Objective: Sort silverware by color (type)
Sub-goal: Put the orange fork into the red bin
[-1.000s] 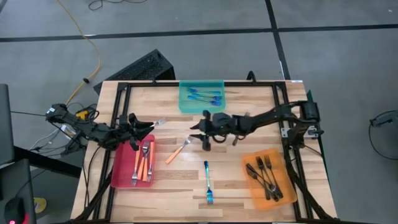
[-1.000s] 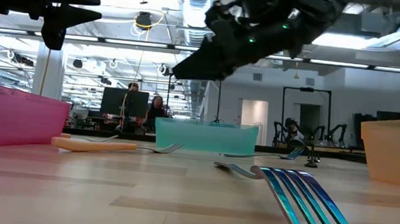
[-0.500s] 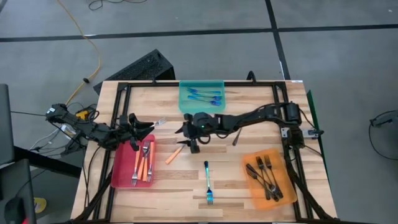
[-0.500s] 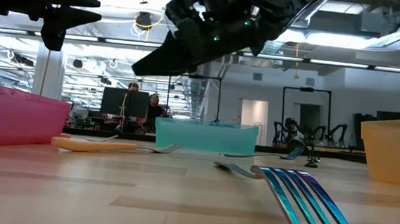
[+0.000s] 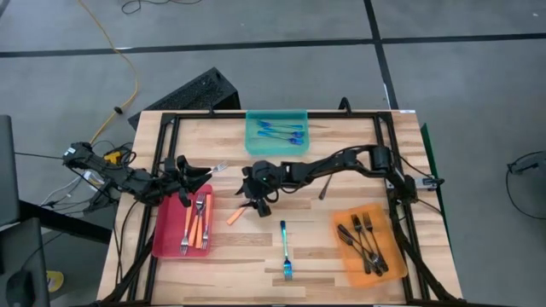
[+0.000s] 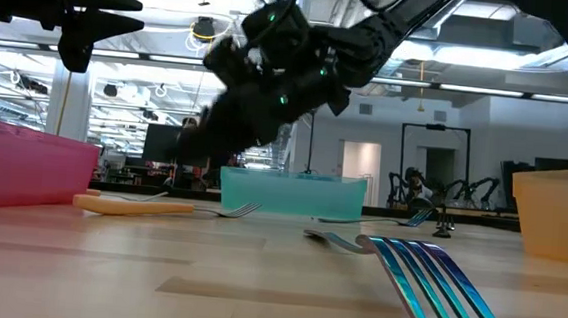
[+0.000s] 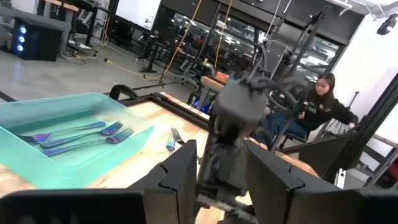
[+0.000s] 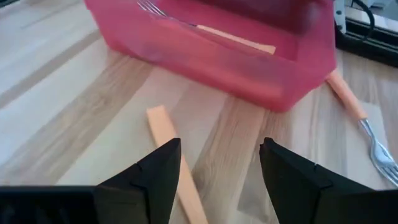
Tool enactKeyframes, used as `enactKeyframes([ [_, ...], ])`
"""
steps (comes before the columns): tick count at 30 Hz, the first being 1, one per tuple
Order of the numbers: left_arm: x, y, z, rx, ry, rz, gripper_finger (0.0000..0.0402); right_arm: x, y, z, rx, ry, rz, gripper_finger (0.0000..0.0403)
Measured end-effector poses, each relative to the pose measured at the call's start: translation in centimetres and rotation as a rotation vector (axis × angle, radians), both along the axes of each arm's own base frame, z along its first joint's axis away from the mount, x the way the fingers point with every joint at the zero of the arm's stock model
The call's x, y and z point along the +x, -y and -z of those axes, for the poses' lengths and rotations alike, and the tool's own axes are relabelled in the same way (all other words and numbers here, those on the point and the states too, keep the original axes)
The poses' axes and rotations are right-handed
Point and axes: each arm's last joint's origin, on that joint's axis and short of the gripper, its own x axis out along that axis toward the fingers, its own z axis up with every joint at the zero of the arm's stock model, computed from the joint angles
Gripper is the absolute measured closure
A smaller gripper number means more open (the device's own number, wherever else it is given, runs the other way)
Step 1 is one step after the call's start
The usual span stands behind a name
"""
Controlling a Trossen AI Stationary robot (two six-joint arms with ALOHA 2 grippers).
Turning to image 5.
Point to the dark grey floor device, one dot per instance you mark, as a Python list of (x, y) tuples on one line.
[(524, 165)]

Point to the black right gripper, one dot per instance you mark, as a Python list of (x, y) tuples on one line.
[(264, 177)]

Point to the red translucent plastic bin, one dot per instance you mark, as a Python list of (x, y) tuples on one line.
[(170, 239)]

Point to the teal translucent plastic bin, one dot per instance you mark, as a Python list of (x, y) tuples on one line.
[(273, 148)]

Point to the dark desk pad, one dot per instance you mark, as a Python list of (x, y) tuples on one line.
[(21, 247)]

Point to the grey monitor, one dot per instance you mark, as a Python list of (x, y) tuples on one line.
[(7, 170)]

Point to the black desk beam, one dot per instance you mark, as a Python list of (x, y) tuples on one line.
[(64, 221)]

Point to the orange translucent plastic bin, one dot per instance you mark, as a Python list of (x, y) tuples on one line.
[(396, 239)]

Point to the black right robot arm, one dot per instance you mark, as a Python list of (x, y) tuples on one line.
[(341, 164)]

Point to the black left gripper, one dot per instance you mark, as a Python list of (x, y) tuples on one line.
[(175, 187)]

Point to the yellow round sticker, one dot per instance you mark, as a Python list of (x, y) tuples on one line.
[(56, 279)]

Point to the black table clamp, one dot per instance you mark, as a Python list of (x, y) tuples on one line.
[(344, 106)]

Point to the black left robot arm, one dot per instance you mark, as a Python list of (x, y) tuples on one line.
[(128, 177)]

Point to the black computer mouse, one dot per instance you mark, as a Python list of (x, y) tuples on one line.
[(19, 287)]

